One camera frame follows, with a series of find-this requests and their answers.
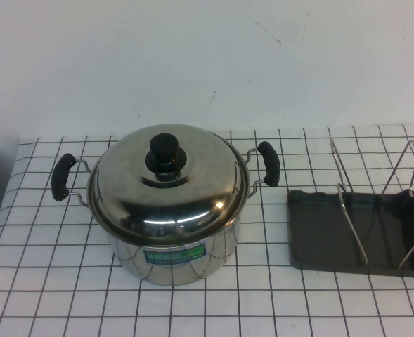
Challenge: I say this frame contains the stainless steel lid black knob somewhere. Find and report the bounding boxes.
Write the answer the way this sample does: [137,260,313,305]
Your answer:
[88,122,249,246]

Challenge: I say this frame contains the grey tray wire lid rack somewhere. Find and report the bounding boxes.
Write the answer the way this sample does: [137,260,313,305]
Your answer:
[286,137,414,280]

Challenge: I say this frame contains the stainless steel pot black handles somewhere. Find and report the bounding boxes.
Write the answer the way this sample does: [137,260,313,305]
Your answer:
[51,140,281,284]

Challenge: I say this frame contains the white black grid tablecloth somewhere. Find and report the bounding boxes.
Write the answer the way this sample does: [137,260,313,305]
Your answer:
[0,121,414,337]

